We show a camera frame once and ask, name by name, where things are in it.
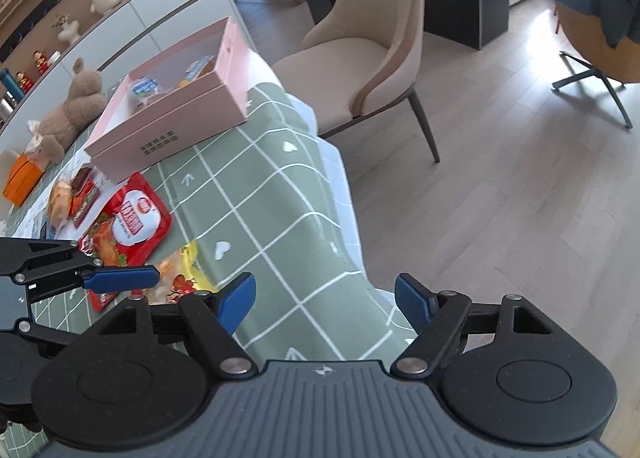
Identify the bread packet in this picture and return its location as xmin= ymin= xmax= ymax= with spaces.
xmin=47 ymin=178 xmax=76 ymax=229

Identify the orange swivel chair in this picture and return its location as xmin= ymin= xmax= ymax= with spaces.
xmin=551 ymin=0 xmax=640 ymax=129

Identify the blue thermos bottle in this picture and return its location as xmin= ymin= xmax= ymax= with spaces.
xmin=0 ymin=68 xmax=24 ymax=101

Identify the orange tissue box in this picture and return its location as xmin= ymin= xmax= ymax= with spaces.
xmin=2 ymin=153 xmax=46 ymax=209

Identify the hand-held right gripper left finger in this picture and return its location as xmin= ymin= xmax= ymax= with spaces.
xmin=97 ymin=272 xmax=258 ymax=380

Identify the pink cardboard box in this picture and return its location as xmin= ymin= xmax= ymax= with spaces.
xmin=84 ymin=16 xmax=251 ymax=185

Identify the blue dark-label snack packet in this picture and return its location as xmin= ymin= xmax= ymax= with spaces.
xmin=184 ymin=55 xmax=217 ymax=79

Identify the clear blue-print snack packet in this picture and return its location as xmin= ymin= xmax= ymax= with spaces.
xmin=125 ymin=76 xmax=162 ymax=109

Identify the white vase with flowers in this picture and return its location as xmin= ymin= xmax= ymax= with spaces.
xmin=50 ymin=14 xmax=82 ymax=46

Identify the brown teddy bear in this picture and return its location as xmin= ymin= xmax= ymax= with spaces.
xmin=37 ymin=58 xmax=107 ymax=161

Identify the white sideboard cabinet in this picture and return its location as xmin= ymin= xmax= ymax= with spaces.
xmin=0 ymin=0 xmax=237 ymax=139

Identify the beige chair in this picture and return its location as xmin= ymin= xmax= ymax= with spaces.
xmin=272 ymin=0 xmax=442 ymax=163

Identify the red chicken leg packet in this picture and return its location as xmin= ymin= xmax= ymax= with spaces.
xmin=79 ymin=172 xmax=172 ymax=311

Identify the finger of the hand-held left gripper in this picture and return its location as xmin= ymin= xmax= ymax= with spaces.
xmin=0 ymin=237 xmax=161 ymax=292
xmin=15 ymin=318 xmax=82 ymax=359

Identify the black hook rail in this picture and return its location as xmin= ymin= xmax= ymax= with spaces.
xmin=0 ymin=0 xmax=64 ymax=63

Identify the red white candy packet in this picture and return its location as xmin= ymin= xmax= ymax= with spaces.
xmin=131 ymin=242 xmax=213 ymax=299

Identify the brown cake packet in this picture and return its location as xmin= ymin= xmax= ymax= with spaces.
xmin=69 ymin=169 xmax=101 ymax=229

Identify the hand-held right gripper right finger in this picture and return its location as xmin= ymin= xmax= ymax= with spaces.
xmin=390 ymin=274 xmax=551 ymax=380

